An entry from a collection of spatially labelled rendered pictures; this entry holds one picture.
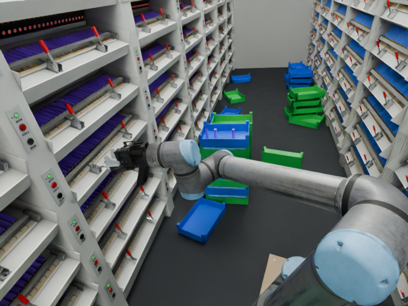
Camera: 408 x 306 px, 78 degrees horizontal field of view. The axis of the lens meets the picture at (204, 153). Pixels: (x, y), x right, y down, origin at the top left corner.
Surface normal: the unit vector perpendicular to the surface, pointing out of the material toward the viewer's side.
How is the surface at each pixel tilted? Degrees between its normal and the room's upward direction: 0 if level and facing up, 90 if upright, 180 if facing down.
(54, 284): 21
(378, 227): 5
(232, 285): 0
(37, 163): 90
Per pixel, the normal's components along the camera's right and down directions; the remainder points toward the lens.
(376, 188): -0.33, -0.88
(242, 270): -0.09, -0.83
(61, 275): 0.26, -0.76
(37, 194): -0.22, 0.55
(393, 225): 0.13, -0.62
